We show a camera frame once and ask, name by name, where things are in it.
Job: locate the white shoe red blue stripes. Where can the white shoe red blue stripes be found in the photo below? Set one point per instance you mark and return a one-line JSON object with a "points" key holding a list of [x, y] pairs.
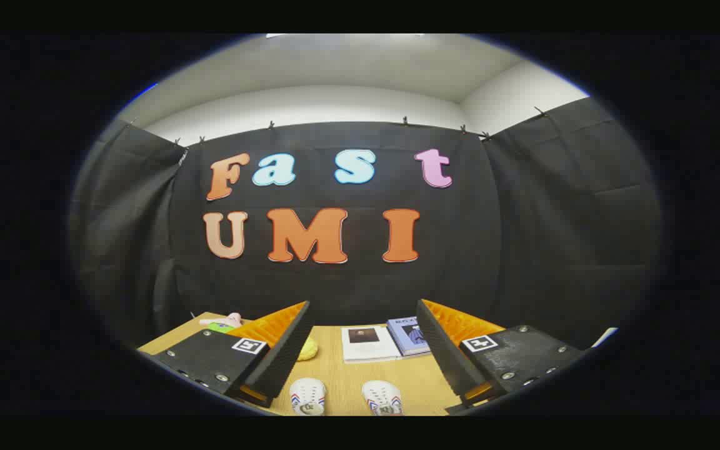
{"points": [[382, 397], [307, 395]]}

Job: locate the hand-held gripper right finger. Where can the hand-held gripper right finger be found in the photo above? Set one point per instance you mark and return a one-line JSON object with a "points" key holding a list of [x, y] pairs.
{"points": [[444, 350]]}

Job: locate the yellow plush toy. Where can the yellow plush toy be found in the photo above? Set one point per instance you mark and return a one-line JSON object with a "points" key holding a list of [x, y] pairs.
{"points": [[307, 350]]}

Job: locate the black backdrop cloth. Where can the black backdrop cloth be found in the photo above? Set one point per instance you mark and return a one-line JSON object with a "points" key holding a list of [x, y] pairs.
{"points": [[460, 250]]}

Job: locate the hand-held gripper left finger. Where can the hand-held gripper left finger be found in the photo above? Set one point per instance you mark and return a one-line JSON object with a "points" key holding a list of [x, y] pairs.
{"points": [[285, 350]]}

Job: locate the white cover book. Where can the white cover book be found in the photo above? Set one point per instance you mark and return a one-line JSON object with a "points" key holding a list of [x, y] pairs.
{"points": [[369, 344]]}

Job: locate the pink plush toy green shirt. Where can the pink plush toy green shirt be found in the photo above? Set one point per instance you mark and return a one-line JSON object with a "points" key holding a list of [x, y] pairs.
{"points": [[229, 321]]}

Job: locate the blue cover book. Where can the blue cover book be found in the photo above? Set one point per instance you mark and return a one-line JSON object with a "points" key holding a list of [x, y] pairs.
{"points": [[407, 334]]}

